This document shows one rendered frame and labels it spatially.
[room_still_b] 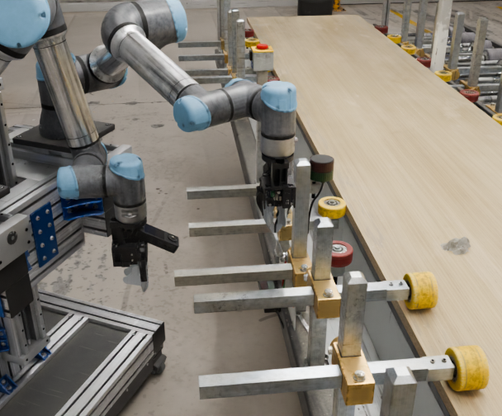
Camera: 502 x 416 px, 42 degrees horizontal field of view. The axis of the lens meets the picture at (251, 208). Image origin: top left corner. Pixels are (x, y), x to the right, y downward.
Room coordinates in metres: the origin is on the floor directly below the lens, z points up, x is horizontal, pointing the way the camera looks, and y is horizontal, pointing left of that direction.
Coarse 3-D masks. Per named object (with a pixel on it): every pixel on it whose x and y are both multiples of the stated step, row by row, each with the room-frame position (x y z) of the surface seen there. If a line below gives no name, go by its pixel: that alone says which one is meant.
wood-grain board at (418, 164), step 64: (320, 64) 3.15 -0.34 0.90; (384, 64) 3.15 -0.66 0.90; (320, 128) 2.27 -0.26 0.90; (384, 128) 2.27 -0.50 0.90; (448, 128) 2.27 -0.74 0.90; (384, 192) 1.73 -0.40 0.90; (448, 192) 1.73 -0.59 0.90; (384, 256) 1.38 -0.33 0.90; (448, 256) 1.38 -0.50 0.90; (448, 320) 1.12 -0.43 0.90; (448, 384) 0.92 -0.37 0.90
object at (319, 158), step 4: (312, 156) 1.45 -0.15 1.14; (316, 156) 1.45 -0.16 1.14; (320, 156) 1.45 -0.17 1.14; (324, 156) 1.45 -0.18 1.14; (328, 156) 1.45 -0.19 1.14; (312, 160) 1.43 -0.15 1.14; (316, 160) 1.43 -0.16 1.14; (320, 160) 1.43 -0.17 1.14; (324, 160) 1.43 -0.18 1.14; (328, 160) 1.43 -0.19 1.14; (332, 160) 1.43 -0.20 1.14; (316, 172) 1.42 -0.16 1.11; (312, 180) 1.42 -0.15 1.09; (320, 188) 1.44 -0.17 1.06; (316, 196) 1.44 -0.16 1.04; (312, 204) 1.44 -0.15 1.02; (308, 220) 1.44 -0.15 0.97; (308, 224) 1.44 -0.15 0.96; (308, 228) 1.44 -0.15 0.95; (308, 232) 1.44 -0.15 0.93
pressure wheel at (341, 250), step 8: (336, 240) 1.44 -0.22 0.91; (336, 248) 1.40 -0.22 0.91; (344, 248) 1.41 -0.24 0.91; (352, 248) 1.40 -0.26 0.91; (336, 256) 1.37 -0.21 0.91; (344, 256) 1.37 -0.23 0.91; (352, 256) 1.39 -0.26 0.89; (336, 264) 1.37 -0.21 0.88; (344, 264) 1.37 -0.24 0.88; (336, 280) 1.40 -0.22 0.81
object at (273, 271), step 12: (276, 264) 1.40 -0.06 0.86; (288, 264) 1.40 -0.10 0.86; (180, 276) 1.35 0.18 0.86; (192, 276) 1.35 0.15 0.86; (204, 276) 1.35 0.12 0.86; (216, 276) 1.36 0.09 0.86; (228, 276) 1.36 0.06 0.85; (240, 276) 1.36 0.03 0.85; (252, 276) 1.37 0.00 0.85; (264, 276) 1.37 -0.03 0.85; (276, 276) 1.37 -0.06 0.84; (288, 276) 1.38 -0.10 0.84; (336, 276) 1.39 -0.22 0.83
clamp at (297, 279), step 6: (288, 252) 1.45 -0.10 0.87; (288, 258) 1.44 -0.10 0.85; (294, 258) 1.41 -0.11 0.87; (300, 258) 1.41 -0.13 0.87; (306, 258) 1.41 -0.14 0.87; (294, 264) 1.39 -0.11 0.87; (300, 264) 1.39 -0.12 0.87; (306, 264) 1.39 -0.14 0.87; (294, 270) 1.36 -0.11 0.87; (300, 270) 1.36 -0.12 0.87; (294, 276) 1.35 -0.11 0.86; (300, 276) 1.34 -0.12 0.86; (294, 282) 1.35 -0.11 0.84; (300, 282) 1.34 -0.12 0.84; (306, 282) 1.35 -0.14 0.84
